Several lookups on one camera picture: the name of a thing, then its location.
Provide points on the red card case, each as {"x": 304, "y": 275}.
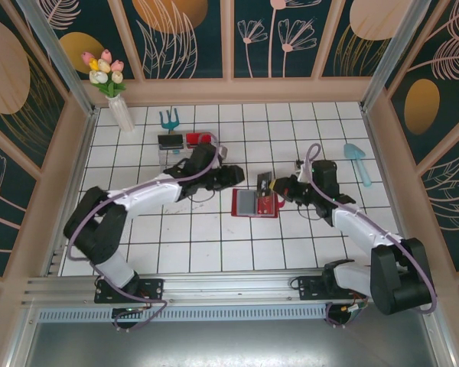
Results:
{"x": 193, "y": 138}

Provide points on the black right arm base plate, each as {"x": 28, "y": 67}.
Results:
{"x": 310, "y": 286}

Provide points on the black card case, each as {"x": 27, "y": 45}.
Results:
{"x": 171, "y": 141}

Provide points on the dark printed credit card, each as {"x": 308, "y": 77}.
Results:
{"x": 264, "y": 181}

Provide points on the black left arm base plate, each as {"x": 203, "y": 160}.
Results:
{"x": 153, "y": 288}

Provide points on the aluminium frame post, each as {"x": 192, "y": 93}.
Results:
{"x": 61, "y": 65}
{"x": 390, "y": 57}

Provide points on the pastel tulip bouquet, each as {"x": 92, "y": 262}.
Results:
{"x": 99, "y": 74}

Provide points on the clear acrylic organizer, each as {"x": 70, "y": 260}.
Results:
{"x": 168, "y": 160}

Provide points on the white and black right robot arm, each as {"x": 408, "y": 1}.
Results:
{"x": 359, "y": 229}

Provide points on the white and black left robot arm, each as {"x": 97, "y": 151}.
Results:
{"x": 149, "y": 195}

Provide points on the grey metal panel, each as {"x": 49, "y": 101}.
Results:
{"x": 229, "y": 344}

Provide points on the aluminium mounting rail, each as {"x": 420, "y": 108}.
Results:
{"x": 229, "y": 284}

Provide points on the red credit card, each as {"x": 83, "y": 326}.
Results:
{"x": 267, "y": 208}

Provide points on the light blue garden trowel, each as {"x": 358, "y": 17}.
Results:
{"x": 356, "y": 154}

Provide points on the white ribbed vase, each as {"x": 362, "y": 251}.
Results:
{"x": 122, "y": 114}

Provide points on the teal garden fork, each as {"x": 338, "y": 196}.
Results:
{"x": 170, "y": 121}

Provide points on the red card holder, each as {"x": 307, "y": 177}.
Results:
{"x": 235, "y": 208}

